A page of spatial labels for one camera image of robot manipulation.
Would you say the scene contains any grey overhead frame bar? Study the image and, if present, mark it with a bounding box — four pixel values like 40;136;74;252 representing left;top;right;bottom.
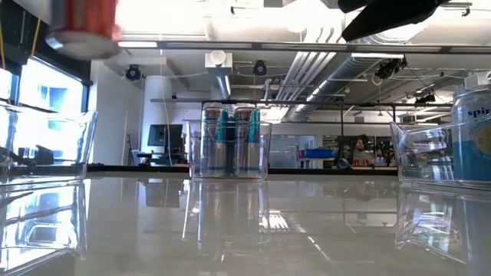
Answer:
114;40;491;54

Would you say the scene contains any blue storage crate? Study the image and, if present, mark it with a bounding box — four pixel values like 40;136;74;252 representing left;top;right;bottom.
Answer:
304;148;334;159

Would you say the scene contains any bright window pane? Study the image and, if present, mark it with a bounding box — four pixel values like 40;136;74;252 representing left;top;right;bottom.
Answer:
18;57;90;118
0;67;18;104

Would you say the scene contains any black round ceiling camera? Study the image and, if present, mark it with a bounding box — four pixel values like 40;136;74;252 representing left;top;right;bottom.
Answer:
252;60;268;77
125;64;142;81

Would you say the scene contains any silver spiral ventilation duct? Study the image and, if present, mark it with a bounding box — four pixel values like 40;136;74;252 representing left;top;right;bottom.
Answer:
291;34;430;122

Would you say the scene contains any black ceiling spotlight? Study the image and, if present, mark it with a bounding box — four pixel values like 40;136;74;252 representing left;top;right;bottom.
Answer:
372;57;408;81

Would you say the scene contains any red Fanta soda can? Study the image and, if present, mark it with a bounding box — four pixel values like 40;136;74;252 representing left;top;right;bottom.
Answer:
44;0;123;61

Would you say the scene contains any slim silver blue energy can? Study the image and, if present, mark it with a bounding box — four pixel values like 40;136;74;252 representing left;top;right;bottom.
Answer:
232;105;262;178
199;106;231;178

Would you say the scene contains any white ceiling light strip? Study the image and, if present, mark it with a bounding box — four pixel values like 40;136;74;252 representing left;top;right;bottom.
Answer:
351;52;406;60

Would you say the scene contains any clear plastic bin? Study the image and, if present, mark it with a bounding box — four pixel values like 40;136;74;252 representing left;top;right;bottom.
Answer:
0;105;99;181
186;120;272;180
390;114;491;191

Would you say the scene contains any white ceiling unit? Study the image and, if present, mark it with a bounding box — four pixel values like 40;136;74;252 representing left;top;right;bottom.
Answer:
463;71;491;92

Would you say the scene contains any white blue Spindrift can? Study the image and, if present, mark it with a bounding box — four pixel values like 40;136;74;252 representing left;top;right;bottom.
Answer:
451;84;491;183

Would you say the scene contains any black computer monitor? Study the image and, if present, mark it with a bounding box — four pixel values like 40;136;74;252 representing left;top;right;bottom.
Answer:
147;123;184;149

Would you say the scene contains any white ceiling pipe rack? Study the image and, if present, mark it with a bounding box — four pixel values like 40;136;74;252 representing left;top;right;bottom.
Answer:
274;22;348;101

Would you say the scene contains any white overhead camera housing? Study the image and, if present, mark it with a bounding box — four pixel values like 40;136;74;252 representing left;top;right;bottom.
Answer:
204;49;234;77

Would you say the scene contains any person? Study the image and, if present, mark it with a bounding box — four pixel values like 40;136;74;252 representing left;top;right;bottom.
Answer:
347;133;375;168

